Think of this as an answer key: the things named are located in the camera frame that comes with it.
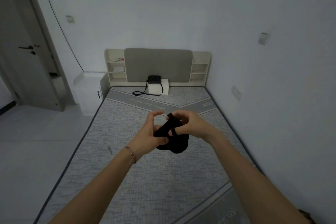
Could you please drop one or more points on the person's right hand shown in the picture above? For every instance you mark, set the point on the person's right hand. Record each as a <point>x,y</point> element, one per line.
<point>195,126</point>

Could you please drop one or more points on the person's left hand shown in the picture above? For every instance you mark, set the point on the person's left hand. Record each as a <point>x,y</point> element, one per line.
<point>143,137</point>

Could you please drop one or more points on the person's right thumb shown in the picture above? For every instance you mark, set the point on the person's right thumb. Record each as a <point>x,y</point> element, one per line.
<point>173,132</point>

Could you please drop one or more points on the person's left thumb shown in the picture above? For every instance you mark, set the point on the person's left thumb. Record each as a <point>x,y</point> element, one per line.
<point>160,140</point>

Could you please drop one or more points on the black fabric garment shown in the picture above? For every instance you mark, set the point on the black fabric garment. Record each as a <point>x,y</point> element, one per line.
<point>174,142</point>

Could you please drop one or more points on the person's left forearm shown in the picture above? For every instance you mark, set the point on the person's left forearm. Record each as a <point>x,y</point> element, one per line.
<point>99,187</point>

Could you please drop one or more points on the person's right forearm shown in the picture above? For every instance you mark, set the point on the person's right forearm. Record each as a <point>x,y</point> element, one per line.
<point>252,181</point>

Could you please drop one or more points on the grey patterned mattress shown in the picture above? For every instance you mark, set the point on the grey patterned mattress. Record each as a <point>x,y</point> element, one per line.
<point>157,184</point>

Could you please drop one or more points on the white box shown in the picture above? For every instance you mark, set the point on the white box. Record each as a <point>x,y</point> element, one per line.
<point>164,87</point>

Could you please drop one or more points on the white headboard with grey cushion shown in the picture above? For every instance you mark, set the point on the white headboard with grey cushion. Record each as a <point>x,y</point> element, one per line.
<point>157,63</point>

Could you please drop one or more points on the white nightstand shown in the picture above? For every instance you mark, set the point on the white nightstand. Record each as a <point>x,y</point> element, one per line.
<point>88,92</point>

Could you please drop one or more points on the grey door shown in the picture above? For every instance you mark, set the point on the grey door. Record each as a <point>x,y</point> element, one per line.
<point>23,34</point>

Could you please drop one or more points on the white wall socket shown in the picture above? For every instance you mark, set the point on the white wall socket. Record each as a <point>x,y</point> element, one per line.
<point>236,93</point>

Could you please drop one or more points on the white wall switch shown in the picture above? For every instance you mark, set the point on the white wall switch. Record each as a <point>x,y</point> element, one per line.
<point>70,19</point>
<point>263,38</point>

